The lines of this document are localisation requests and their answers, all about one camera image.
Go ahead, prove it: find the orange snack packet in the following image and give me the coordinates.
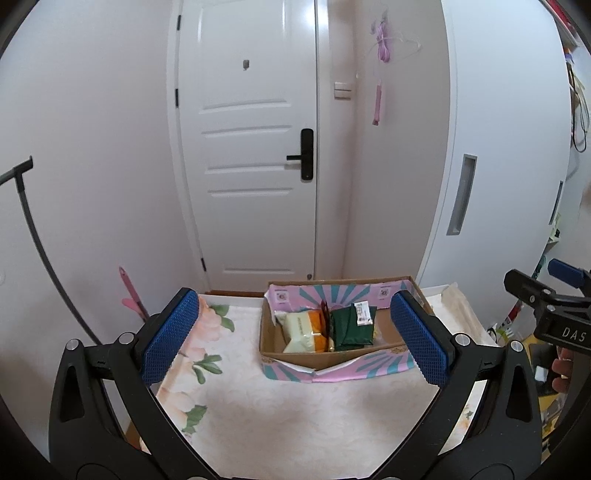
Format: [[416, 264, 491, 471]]
[[307, 310, 331, 354]]

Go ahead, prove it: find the green white box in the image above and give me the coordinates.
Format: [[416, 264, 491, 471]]
[[489, 318, 515, 344]]

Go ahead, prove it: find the pink shoehorn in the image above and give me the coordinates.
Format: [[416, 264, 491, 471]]
[[119, 266, 149, 324]]

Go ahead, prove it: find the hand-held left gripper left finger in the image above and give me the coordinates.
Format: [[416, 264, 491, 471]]
[[48, 287, 218, 480]]

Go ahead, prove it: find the pink striped cardboard box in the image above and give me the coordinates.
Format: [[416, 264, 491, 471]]
[[259, 275, 437, 384]]

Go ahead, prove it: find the pink jump rope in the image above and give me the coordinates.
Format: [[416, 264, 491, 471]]
[[369, 18, 393, 126]]

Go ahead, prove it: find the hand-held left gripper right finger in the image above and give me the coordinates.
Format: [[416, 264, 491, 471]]
[[369, 290, 543, 480]]

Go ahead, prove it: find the floral tablecloth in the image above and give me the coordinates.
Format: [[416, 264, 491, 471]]
[[122, 284, 499, 480]]

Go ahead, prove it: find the black door lock handle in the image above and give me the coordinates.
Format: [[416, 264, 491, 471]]
[[286, 128, 315, 181]]

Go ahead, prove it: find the white wire hanger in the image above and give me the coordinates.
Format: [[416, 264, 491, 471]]
[[360, 36, 423, 58]]

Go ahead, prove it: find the white wardrobe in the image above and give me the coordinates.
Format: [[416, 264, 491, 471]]
[[418, 0, 578, 333]]

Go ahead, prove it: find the black hanging cable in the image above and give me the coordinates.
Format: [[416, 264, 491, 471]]
[[571, 95, 588, 153]]

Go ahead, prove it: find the black pole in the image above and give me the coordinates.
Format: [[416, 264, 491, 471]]
[[0, 156, 105, 347]]

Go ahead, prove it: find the white door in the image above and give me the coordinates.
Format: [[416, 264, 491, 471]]
[[175, 0, 319, 294]]

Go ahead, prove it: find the person's right hand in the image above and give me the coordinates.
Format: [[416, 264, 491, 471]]
[[551, 346, 578, 394]]

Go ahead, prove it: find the grey recessed wardrobe handle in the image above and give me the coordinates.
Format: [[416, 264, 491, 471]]
[[449, 154, 477, 235]]

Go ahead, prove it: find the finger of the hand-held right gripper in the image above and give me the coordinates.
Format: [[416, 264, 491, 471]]
[[548, 258, 591, 291], [504, 270, 557, 315]]

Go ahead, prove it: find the cream snack packet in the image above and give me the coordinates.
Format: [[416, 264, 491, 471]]
[[274, 311, 324, 354]]

